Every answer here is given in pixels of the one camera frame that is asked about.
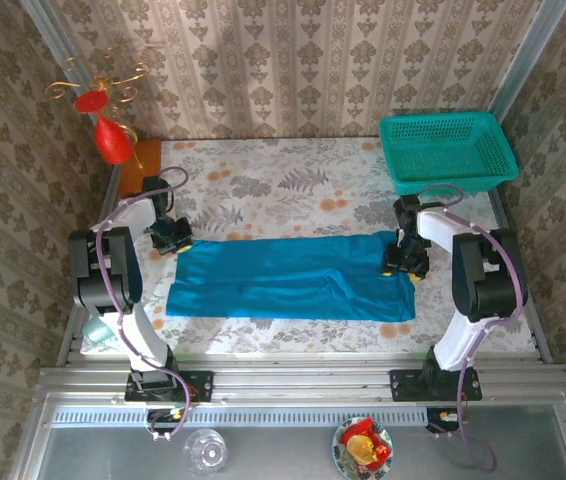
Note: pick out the blue t-shirt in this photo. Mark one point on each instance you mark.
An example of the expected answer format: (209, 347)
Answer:
(288, 280)

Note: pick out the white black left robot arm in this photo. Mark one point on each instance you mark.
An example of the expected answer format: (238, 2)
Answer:
(113, 275)

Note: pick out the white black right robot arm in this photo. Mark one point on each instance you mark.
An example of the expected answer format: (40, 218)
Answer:
(488, 280)

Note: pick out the brown wooden block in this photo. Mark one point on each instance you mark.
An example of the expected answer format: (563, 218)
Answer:
(135, 175)

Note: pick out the teal plastic basket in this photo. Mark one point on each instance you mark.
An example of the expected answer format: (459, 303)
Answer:
(448, 147)

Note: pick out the floral patterned tablecloth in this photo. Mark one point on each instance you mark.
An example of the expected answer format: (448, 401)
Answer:
(263, 340)

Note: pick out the red snack packet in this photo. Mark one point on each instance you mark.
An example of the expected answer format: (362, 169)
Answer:
(358, 429)

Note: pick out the yellow snack packet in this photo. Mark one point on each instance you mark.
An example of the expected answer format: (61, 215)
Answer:
(360, 447)

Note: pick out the clear glass cup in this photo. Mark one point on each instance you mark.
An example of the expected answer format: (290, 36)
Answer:
(205, 452)

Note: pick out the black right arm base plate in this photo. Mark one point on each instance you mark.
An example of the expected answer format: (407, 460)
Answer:
(403, 385)

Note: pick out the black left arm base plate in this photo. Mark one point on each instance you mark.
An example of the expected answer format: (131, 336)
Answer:
(200, 385)

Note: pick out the aluminium frame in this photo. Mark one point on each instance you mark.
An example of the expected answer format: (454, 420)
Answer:
(288, 380)

